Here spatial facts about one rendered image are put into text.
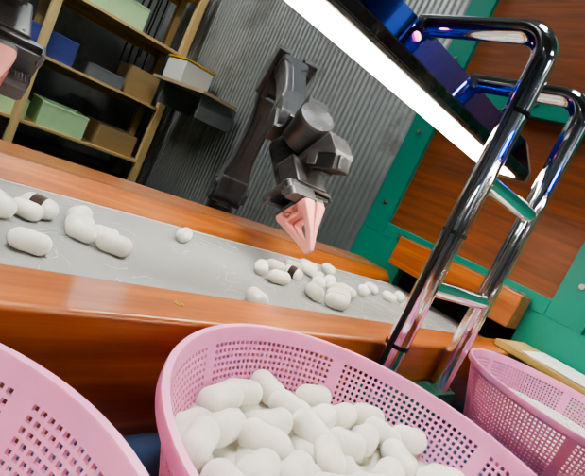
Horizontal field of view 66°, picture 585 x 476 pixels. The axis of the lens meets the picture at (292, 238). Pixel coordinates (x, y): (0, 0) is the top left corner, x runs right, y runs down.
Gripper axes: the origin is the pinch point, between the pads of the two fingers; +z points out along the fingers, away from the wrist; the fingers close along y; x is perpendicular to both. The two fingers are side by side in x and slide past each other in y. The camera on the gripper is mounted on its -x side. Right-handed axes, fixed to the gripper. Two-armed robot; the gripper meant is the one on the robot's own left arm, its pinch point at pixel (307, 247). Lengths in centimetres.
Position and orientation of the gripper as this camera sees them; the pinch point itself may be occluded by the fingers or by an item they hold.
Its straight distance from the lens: 69.0
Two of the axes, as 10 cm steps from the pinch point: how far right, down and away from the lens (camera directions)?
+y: 6.9, 2.1, 7.0
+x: -7.1, 4.3, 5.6
